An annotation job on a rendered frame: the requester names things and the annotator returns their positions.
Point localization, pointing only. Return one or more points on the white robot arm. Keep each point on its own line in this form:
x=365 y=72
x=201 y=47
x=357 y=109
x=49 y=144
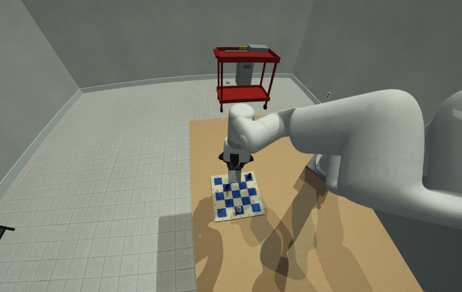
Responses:
x=373 y=149

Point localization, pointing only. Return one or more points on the blue and cream chessboard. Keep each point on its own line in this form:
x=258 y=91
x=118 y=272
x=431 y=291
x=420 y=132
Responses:
x=244 y=194

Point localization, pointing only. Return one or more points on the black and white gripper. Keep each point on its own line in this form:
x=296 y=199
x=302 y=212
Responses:
x=244 y=157

